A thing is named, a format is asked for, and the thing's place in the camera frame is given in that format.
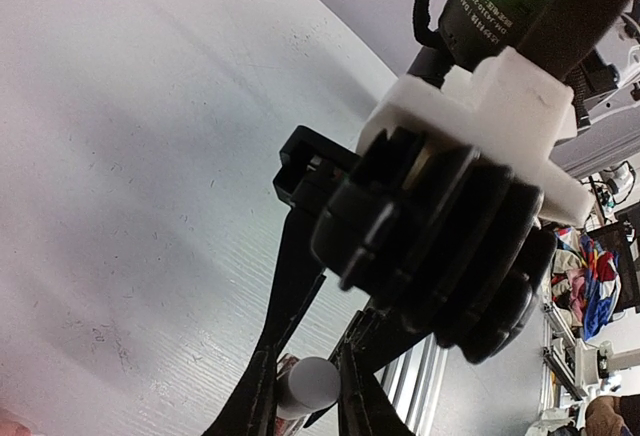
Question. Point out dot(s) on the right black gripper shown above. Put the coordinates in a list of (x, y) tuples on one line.
[(433, 214)]

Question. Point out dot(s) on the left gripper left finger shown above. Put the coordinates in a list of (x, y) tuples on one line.
[(298, 276)]

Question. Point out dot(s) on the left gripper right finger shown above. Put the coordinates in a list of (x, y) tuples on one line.
[(365, 376)]

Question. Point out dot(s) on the white nail polish cap brush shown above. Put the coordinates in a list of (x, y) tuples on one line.
[(314, 384)]

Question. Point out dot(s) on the nail polish glass bottle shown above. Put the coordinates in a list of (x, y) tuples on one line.
[(288, 420)]

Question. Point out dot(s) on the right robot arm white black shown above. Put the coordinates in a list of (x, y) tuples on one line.
[(555, 35)]

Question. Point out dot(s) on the background clutter clothes pile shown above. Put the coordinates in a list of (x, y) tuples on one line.
[(593, 281)]

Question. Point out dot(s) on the aluminium front rail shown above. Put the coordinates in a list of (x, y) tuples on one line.
[(412, 383)]

